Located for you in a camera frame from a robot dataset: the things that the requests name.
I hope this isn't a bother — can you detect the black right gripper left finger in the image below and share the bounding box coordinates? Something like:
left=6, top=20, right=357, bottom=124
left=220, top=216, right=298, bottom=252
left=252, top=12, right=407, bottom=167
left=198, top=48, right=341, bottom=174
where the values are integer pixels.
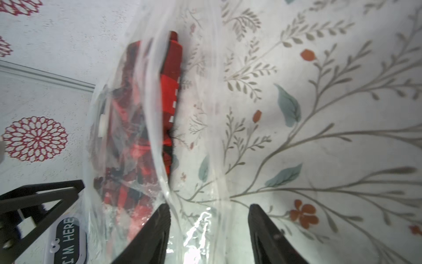
left=112, top=203, right=171, bottom=264

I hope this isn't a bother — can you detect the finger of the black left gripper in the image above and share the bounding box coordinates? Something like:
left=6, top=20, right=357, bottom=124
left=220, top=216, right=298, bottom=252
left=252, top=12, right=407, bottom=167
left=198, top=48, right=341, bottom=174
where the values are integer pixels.
left=1, top=180, right=85, bottom=264

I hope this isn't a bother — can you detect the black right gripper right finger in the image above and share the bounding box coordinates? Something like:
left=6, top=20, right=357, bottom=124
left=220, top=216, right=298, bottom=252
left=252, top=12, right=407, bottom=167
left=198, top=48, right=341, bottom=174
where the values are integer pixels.
left=248, top=204, right=308, bottom=264

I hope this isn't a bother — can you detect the red black plaid shirt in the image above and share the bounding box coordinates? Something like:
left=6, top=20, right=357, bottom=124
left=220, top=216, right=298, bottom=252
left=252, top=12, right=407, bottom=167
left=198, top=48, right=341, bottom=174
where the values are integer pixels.
left=93, top=31, right=182, bottom=240

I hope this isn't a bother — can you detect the clear plastic vacuum bag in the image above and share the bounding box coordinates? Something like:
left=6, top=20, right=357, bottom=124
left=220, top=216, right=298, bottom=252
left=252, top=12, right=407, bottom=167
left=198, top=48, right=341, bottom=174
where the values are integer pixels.
left=83, top=1, right=228, bottom=264

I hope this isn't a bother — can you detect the lilac toy toaster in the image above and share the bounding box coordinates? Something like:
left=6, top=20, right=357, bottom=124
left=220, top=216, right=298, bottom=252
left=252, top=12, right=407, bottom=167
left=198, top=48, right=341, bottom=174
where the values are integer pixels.
left=44, top=213, right=88, bottom=264

